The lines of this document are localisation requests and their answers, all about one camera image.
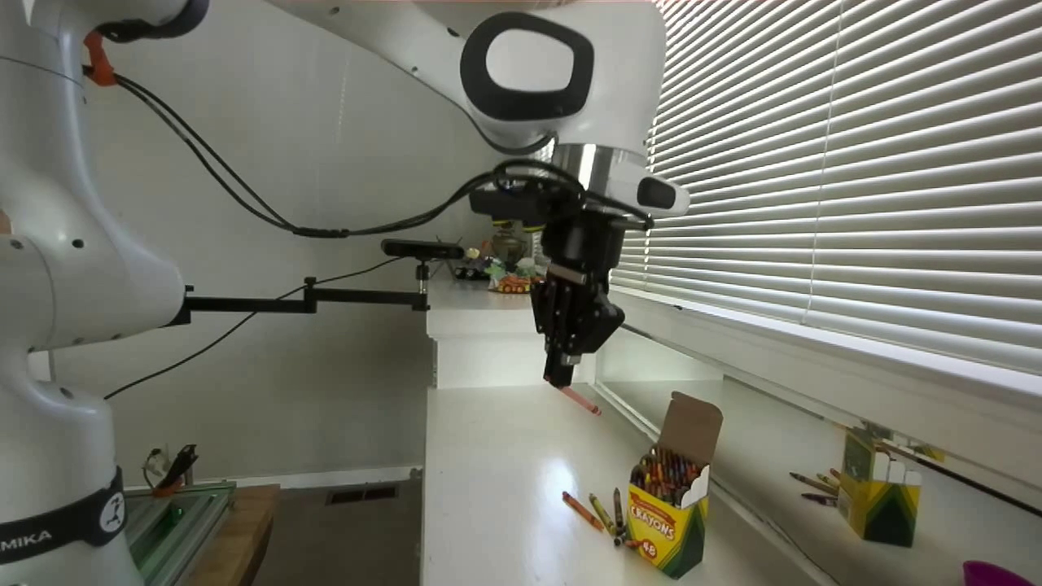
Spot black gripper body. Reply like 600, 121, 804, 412
531, 211, 630, 353

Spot pink crayon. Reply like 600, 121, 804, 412
559, 385, 601, 419

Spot orange crayon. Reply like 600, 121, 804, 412
559, 488, 608, 533

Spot yellow green crayon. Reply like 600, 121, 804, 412
586, 491, 619, 533

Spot yellow green crayon box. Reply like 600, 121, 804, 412
624, 392, 727, 583

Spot small orange trinket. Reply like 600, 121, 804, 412
492, 270, 539, 301

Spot small dark trinket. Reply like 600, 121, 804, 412
450, 257, 492, 287

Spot wide white window blinds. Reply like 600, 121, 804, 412
647, 0, 1042, 379

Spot wooden board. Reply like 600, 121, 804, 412
181, 484, 282, 586

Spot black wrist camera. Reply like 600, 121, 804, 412
466, 177, 570, 228

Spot black stereo camera bar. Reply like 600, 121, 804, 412
379, 239, 470, 263

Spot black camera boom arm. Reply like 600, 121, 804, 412
166, 274, 432, 330

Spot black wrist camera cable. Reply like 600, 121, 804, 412
100, 63, 661, 241

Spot thin black hanging cable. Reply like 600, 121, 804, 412
103, 257, 404, 404

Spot red handled pliers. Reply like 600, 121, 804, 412
140, 438, 205, 498

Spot green tinted glass frame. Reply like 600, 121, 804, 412
124, 483, 236, 586

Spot orange cable clip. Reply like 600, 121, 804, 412
80, 28, 119, 88

